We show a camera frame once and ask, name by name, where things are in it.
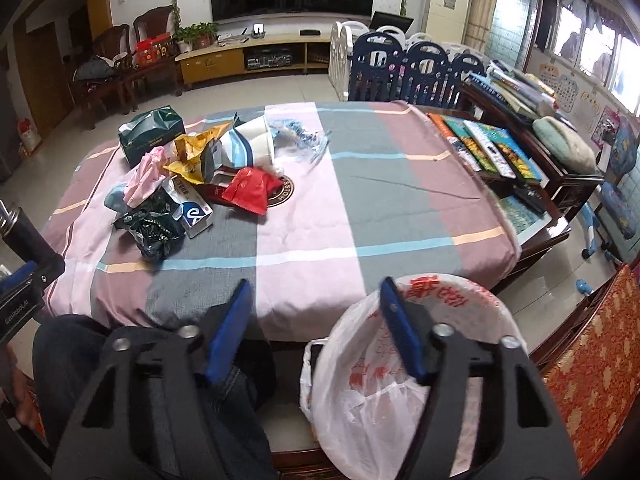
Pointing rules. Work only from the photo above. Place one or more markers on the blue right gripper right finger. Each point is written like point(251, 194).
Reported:
point(404, 331)

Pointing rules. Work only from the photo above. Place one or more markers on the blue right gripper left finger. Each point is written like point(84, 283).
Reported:
point(228, 328)

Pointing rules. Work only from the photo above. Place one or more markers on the white blue medicine box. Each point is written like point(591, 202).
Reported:
point(193, 213)

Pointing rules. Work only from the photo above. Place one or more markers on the dark green bag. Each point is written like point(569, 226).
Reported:
point(152, 225)

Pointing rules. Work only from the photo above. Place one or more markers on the red snack bag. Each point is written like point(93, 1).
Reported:
point(250, 190)

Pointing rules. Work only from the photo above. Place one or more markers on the pink plastic bag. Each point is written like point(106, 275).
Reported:
point(146, 177)

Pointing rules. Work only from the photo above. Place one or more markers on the yellow snack bag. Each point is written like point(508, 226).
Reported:
point(184, 156)

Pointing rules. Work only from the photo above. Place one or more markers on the white blue paper carton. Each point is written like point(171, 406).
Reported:
point(247, 144)

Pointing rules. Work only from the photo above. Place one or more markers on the clear blue plastic wrapper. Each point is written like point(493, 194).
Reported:
point(294, 142)

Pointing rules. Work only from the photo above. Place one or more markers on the red cigarette box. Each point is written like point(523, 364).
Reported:
point(213, 192)

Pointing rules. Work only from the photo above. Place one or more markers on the person's left hand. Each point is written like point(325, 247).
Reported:
point(26, 411)

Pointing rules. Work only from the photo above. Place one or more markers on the white bin liner bag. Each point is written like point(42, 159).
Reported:
point(362, 405)

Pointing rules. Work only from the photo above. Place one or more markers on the plaid checked tablecloth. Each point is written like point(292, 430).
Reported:
point(389, 197)

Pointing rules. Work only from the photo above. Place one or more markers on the person's dark jeans leg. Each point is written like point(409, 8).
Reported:
point(134, 403)

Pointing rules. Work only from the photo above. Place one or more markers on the green tissue box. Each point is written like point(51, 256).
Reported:
point(147, 131)

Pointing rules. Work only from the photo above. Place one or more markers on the green picture book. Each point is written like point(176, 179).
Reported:
point(456, 125)

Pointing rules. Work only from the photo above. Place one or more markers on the orange picture book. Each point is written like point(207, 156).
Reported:
point(455, 142)

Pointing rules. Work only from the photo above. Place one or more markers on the dark wooden armchair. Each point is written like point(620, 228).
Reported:
point(104, 72)
point(149, 25)

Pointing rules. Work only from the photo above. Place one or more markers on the blue picture book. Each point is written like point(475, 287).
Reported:
point(509, 148)

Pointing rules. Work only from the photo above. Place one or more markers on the blue child scooter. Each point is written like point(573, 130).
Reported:
point(592, 224)

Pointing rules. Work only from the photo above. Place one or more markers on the red gold patterned cushion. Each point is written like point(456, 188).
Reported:
point(595, 380)

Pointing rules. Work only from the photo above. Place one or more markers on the red gift box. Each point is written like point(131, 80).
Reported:
point(151, 50)

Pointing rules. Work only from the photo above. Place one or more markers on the navy blue playpen fence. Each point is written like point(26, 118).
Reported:
point(423, 74)

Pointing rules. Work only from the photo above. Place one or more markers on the grey green cushion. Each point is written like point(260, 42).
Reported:
point(565, 145)

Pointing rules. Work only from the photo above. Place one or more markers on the stack of books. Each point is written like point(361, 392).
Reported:
point(523, 94)

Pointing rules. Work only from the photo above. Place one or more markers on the wooden tv cabinet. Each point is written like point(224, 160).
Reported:
point(247, 56)

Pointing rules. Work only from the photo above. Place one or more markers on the white playpen fence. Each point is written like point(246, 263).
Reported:
point(342, 38)

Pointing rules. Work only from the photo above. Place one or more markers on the potted green plant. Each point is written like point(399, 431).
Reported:
point(195, 37)

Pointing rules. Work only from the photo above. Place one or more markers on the black laptop monitor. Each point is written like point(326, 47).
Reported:
point(381, 19)

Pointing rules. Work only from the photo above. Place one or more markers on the white air conditioner unit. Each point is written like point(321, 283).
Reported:
point(446, 20)

